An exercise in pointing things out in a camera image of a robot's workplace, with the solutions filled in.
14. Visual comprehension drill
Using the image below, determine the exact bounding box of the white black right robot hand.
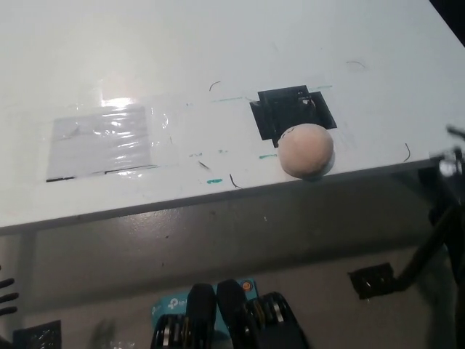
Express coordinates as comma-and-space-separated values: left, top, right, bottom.
445, 124, 465, 176

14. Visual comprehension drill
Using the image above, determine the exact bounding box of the pink dumpling toy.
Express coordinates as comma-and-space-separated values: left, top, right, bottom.
278, 122, 335, 182

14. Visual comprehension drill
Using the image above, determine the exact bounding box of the black square mask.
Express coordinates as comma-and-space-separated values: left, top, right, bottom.
248, 84, 338, 149

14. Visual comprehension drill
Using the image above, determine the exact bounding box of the black floor tape patch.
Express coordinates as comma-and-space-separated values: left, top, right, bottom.
347, 262, 397, 301
12, 319, 62, 349

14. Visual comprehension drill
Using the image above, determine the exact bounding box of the white paper under clear tape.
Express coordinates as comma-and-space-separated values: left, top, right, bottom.
46, 105, 171, 182

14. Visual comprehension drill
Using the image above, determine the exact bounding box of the white table leg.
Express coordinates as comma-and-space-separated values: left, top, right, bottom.
17, 231, 39, 323

